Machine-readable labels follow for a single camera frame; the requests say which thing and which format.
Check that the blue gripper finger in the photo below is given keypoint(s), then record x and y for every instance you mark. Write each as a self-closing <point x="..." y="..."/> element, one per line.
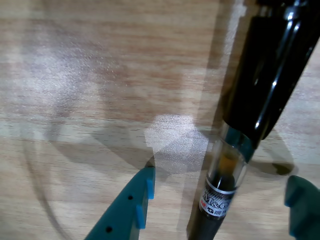
<point x="305" y="210"/>
<point x="122" y="215"/>

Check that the glossy black gel pen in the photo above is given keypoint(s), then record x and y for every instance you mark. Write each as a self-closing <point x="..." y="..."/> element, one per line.
<point x="270" y="75"/>

